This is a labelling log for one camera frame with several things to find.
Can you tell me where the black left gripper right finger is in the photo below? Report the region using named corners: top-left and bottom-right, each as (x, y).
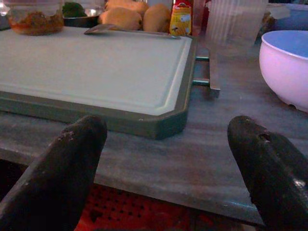
top-left (227, 115), bottom-right (308, 231)

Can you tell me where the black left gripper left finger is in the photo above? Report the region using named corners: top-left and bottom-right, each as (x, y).
top-left (0, 115), bottom-right (108, 231)

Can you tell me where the red perforated plastic stool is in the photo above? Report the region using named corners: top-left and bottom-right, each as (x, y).
top-left (74, 183), bottom-right (244, 231)

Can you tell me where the white plastic bowl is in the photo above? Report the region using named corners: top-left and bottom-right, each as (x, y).
top-left (258, 30), bottom-right (308, 113)

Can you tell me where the white tray with grey rim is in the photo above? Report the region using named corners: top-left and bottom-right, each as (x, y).
top-left (0, 26), bottom-right (221, 140)

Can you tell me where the clear plastic cup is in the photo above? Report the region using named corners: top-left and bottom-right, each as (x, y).
top-left (205, 0), bottom-right (269, 56)

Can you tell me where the glass jar with pickle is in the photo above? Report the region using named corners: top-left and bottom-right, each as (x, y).
top-left (5, 0), bottom-right (65, 36)

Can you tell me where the steel bowl with greens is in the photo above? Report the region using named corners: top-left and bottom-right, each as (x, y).
top-left (62, 1), bottom-right (103, 28)

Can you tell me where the yellow mango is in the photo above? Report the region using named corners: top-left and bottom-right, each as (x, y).
top-left (97, 7), bottom-right (143, 31)
top-left (104, 0), bottom-right (150, 15)
top-left (142, 3), bottom-right (171, 33)

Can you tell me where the yellow red packet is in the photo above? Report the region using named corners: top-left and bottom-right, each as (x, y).
top-left (169, 0), bottom-right (194, 37)

